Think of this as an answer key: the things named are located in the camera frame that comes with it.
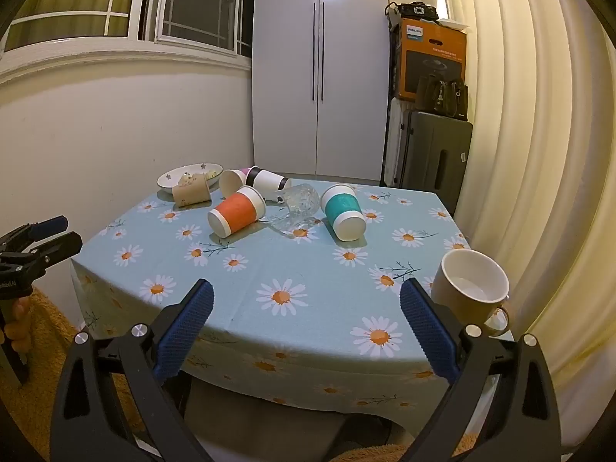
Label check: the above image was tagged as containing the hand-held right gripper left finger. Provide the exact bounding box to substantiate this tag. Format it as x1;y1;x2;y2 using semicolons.
49;278;215;462

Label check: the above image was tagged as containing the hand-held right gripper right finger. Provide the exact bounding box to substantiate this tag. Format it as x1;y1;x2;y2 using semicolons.
399;278;563;462

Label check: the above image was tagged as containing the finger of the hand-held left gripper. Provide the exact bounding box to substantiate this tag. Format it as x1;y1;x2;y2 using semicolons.
0;231;84;276
0;216;69;251

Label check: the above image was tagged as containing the orange and white cup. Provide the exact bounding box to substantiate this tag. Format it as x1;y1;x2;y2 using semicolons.
208;185;267;239

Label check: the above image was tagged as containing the brown paper cup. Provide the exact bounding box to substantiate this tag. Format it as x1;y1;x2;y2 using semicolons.
172;173;213;206

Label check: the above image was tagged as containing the teal and white cup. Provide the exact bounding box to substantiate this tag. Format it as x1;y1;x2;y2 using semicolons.
320;184;365;242

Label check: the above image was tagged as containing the white and purple paper cup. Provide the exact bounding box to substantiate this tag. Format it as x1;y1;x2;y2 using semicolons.
219;167;261;199

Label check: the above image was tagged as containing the clear glass cup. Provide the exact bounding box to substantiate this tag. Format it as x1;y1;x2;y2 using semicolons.
268;183;321;238

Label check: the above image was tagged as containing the black and white paper cup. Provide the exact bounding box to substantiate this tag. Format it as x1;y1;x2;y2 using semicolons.
245;167;292;194

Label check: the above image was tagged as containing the person's left hand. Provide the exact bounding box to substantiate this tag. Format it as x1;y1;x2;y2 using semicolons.
0;296;33;356

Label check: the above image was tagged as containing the beige ceramic mug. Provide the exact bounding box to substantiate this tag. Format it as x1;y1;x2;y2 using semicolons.
430;249;512;338

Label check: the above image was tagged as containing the yellow fuzzy blanket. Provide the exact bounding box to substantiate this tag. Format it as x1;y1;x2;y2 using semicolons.
0;288;147;462

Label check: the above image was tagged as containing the white patterned bowl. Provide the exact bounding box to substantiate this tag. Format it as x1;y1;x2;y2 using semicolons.
156;164;224;191

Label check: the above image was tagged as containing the blue daisy print tablecloth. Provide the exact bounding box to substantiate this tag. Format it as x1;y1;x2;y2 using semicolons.
70;180;475;415

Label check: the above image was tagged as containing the grey suitcase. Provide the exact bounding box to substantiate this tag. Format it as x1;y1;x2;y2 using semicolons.
397;110;474;216

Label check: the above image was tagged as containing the white suitcase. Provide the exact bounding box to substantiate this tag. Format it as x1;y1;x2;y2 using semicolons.
383;97;415;186

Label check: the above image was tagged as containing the cream curtain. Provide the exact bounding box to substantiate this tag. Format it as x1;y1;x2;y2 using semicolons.
434;0;616;398

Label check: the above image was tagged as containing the white framed window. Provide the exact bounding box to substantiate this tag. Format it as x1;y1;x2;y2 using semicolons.
0;0;257;61

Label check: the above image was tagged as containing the dark handbag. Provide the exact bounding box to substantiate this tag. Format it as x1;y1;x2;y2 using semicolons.
415;74;469;121

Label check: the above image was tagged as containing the orange cardboard box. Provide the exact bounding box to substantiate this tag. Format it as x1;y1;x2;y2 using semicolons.
392;18;468;103

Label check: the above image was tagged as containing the white wardrobe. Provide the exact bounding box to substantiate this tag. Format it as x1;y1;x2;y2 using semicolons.
251;0;390;184

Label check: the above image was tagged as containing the black bag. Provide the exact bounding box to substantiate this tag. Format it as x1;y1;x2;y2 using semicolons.
384;1;440;28

